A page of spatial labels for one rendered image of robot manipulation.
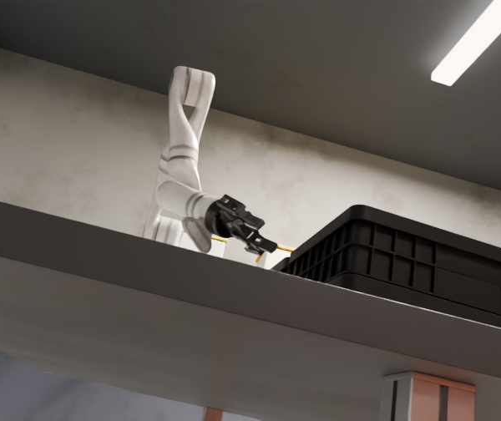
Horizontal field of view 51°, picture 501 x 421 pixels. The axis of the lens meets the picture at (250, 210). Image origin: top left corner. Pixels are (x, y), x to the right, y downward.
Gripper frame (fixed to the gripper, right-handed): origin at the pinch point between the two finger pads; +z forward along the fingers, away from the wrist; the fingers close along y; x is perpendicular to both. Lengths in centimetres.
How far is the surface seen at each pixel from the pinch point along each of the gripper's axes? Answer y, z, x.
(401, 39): 70, -127, -188
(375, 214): -5.5, 22.2, -7.8
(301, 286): -28, 44, 18
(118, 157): 76, -272, -53
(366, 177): 179, -189, -180
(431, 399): -14, 50, 16
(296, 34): 47, -173, -158
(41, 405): 136, -204, 83
